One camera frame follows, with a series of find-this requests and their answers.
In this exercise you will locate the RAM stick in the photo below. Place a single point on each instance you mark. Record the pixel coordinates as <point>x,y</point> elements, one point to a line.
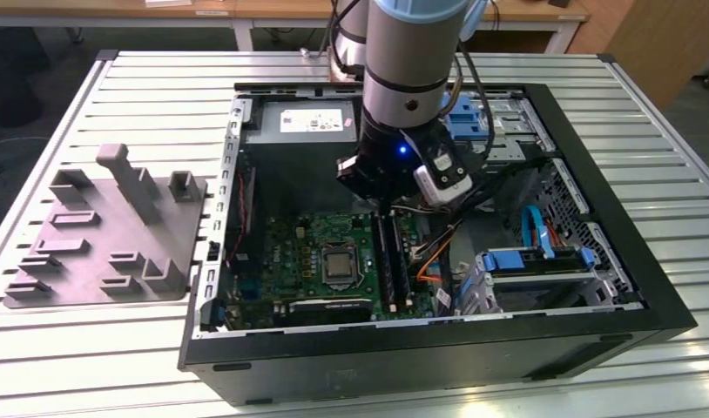
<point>402,257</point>
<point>387,257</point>

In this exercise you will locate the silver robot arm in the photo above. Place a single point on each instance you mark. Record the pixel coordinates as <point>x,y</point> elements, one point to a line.
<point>410,65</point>

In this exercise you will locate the black RAM slot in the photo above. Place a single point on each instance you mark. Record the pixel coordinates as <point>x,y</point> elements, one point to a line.
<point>378,257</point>

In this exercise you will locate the silver power supply unit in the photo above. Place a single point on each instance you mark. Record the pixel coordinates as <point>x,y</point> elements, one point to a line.
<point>296,174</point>

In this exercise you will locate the blue plastic drive latch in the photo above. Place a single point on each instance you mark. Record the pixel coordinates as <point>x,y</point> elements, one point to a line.
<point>467,126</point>

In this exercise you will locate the green Dell motherboard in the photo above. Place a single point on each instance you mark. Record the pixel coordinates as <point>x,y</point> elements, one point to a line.
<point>296,235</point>

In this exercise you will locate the silver metal drive cage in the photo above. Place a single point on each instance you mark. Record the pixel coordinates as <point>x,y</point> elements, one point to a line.
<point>504,152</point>

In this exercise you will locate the silver CPU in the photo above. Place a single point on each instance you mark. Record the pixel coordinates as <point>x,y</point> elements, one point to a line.
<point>338,266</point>

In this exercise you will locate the hard disk in blue carrier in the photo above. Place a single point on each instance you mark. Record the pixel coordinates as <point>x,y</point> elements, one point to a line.
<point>508,261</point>

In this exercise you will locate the black graphics card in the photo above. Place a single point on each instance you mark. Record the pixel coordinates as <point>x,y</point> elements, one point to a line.
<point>331,307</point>

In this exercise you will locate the black open PC case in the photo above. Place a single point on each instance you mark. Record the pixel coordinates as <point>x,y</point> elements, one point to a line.
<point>388,370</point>

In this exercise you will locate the wooden top white desk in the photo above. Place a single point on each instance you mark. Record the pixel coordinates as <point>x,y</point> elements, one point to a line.
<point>541,15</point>
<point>156,19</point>

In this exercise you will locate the grey parts rack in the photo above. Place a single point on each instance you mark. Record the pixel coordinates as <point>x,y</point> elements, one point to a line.
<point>99,261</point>

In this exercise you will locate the brown wooden cabinet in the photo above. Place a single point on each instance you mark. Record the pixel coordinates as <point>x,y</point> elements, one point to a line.
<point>650,43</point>

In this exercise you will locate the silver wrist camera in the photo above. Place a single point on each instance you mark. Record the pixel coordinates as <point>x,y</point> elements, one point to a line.
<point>444,183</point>

